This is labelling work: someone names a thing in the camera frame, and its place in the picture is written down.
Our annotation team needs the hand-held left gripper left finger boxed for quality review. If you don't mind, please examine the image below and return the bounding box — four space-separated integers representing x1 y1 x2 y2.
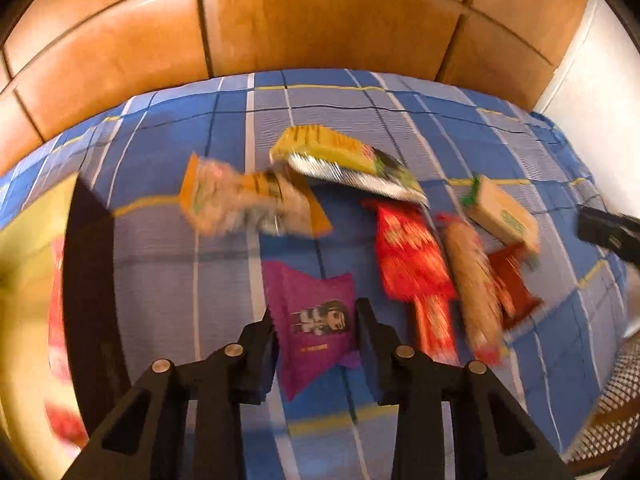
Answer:
62 307 278 480

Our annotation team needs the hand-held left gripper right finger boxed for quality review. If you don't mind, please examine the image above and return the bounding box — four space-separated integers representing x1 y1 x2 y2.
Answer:
355 297 576 480

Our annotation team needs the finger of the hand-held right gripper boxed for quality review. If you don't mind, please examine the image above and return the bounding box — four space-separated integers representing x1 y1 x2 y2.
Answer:
577 205 640 263

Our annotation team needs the purple snack packet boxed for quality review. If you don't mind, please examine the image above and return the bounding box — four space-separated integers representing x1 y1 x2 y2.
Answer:
261 260 362 402

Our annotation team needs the small dark red snack packet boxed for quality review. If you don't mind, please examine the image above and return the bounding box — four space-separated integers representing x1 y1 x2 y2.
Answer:
487 242 543 331

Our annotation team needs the beige green snack packet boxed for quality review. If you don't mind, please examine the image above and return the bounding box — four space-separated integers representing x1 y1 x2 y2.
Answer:
460 174 542 268

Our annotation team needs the long puffed rice bar packet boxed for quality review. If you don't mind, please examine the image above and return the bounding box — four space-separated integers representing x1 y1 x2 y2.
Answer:
437 214 508 367

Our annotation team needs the orange clear snack packet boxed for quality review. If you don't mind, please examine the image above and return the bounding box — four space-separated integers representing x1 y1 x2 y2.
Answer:
179 152 333 239

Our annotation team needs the dark gift box gold interior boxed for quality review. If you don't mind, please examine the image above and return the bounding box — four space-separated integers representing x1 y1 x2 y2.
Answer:
0 172 133 466

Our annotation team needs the blue plaid bed sheet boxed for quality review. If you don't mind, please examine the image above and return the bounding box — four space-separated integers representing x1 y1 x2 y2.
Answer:
0 67 636 480

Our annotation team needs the white mesh basket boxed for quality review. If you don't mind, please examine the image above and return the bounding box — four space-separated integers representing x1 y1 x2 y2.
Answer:
565 327 640 466

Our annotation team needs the yellow green foil snack packet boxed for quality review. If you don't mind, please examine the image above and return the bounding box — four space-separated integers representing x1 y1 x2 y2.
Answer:
269 125 431 208

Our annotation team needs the wooden wardrobe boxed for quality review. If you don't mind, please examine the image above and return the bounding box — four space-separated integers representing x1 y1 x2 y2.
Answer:
0 0 593 176

